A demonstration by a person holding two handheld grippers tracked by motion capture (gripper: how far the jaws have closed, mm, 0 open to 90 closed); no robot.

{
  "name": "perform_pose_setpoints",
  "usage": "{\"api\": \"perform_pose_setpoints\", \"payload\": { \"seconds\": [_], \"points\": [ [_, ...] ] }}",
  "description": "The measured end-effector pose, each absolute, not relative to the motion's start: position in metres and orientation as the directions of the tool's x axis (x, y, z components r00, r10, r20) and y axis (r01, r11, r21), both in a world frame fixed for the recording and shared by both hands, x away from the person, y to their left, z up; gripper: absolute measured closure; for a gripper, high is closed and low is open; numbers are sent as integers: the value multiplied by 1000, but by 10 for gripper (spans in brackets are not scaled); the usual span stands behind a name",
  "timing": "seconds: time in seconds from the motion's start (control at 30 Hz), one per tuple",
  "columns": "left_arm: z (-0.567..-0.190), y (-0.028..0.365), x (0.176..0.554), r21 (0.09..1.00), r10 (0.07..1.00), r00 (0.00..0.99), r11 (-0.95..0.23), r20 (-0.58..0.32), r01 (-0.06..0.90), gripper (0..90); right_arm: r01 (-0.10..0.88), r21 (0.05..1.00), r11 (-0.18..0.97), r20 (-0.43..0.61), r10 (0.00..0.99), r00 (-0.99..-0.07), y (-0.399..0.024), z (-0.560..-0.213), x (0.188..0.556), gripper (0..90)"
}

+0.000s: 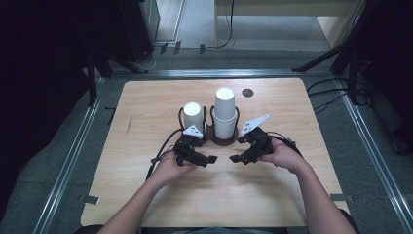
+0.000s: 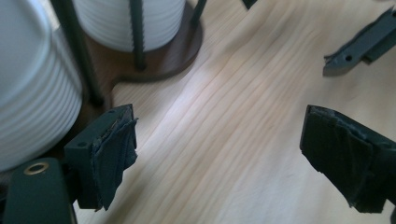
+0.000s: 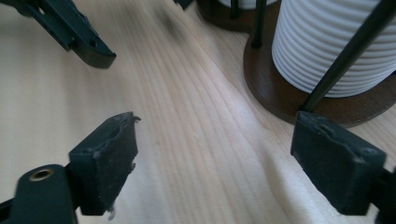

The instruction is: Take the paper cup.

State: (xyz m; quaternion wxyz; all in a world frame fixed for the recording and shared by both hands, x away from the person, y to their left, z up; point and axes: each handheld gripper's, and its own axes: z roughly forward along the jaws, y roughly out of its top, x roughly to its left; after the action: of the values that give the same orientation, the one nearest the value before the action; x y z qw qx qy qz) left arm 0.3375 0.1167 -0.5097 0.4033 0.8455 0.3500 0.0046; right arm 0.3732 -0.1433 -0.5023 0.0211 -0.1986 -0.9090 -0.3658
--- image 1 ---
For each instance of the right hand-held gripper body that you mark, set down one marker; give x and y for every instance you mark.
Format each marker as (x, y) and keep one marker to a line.
(259, 139)

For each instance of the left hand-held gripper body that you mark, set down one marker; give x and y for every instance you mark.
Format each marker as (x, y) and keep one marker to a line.
(185, 144)

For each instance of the dark brown double cup holder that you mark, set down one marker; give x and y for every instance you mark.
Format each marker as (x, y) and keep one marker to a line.
(210, 136)

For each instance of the person's left hand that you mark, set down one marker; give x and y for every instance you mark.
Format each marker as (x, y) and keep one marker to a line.
(170, 169)

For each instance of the person's right hand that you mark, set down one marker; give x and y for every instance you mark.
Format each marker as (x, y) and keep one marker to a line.
(287, 156)

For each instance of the black round table grommet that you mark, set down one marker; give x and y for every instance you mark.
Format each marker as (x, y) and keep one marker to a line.
(247, 92)

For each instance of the black tape strip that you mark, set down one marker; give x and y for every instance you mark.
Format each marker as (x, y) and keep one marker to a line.
(110, 114)
(341, 197)
(89, 199)

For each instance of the black metal stand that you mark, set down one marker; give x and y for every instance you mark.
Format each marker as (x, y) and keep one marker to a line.
(92, 78)

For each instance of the black tripod stand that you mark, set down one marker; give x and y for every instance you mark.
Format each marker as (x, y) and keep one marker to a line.
(344, 52)

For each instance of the dark cabinet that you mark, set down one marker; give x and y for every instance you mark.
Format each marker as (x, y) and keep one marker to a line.
(138, 29)

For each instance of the light wooden panel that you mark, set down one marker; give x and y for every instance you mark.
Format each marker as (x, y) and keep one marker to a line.
(168, 19)

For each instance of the light wooden furniture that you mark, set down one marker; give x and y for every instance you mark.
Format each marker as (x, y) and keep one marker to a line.
(285, 8)

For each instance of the small black floor bracket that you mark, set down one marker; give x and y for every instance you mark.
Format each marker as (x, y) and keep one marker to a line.
(202, 48)
(164, 48)
(177, 47)

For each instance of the metal floor rail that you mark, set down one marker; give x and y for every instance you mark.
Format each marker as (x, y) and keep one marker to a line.
(373, 152)
(71, 159)

